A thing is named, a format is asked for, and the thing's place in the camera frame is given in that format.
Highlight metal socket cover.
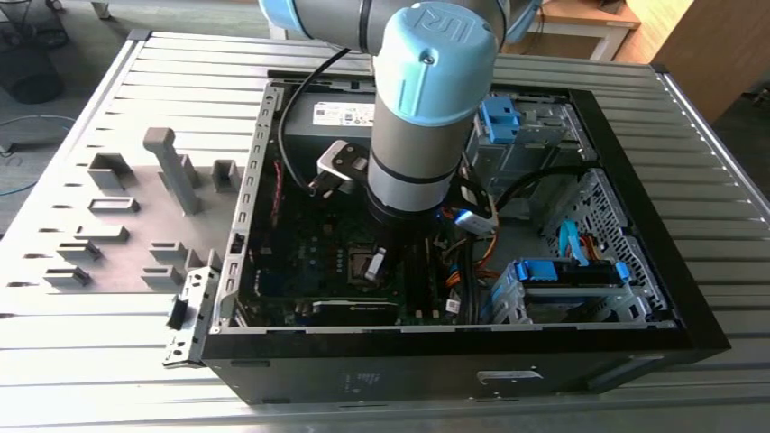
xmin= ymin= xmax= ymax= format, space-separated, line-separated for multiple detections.
xmin=347 ymin=245 xmax=378 ymax=283

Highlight black CPU socket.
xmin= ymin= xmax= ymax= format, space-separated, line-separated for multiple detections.
xmin=346 ymin=242 xmax=386 ymax=285

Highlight green motherboard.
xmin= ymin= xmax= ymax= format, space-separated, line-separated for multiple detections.
xmin=239 ymin=134 xmax=462 ymax=327

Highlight black graphics card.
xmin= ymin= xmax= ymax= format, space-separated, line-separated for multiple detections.
xmin=310 ymin=297 xmax=403 ymax=327

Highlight blue disk carrier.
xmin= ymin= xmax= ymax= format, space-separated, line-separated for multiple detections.
xmin=515 ymin=257 xmax=631 ymax=290

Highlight black PC case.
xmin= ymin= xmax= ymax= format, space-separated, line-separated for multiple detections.
xmin=162 ymin=67 xmax=734 ymax=406

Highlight blue plastic drive rails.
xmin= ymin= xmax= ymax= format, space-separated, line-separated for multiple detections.
xmin=479 ymin=96 xmax=523 ymax=144

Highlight silver power supply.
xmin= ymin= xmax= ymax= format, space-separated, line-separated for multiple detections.
xmin=274 ymin=91 xmax=380 ymax=145

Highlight perforated silver drive cage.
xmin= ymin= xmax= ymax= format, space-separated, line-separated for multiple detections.
xmin=490 ymin=169 xmax=678 ymax=327

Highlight grey parts rack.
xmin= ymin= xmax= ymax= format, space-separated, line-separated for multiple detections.
xmin=23 ymin=126 xmax=254 ymax=297

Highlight wooden desk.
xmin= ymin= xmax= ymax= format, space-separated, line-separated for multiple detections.
xmin=263 ymin=0 xmax=643 ymax=62

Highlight wooden cabinet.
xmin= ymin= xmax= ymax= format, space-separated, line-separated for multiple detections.
xmin=613 ymin=0 xmax=770 ymax=128

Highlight black waste bin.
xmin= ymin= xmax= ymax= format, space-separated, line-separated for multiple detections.
xmin=0 ymin=44 xmax=67 ymax=106

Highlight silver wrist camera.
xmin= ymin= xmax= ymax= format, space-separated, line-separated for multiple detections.
xmin=306 ymin=138 xmax=370 ymax=199
xmin=451 ymin=176 xmax=503 ymax=236

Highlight orange yellow power wires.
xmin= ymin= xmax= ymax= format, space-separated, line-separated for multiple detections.
xmin=440 ymin=205 xmax=502 ymax=283

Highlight red black twisted wire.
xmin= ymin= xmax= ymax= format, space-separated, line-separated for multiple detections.
xmin=274 ymin=158 xmax=287 ymax=229

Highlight blue flat data cable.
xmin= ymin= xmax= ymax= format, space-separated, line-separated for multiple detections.
xmin=557 ymin=219 xmax=597 ymax=268

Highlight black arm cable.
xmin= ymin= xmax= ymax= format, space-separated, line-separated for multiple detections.
xmin=276 ymin=47 xmax=354 ymax=195

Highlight silver card retention bracket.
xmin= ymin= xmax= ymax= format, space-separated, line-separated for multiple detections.
xmin=160 ymin=265 xmax=226 ymax=370

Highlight blue floor cable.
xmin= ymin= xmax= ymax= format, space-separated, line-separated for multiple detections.
xmin=0 ymin=115 xmax=79 ymax=199

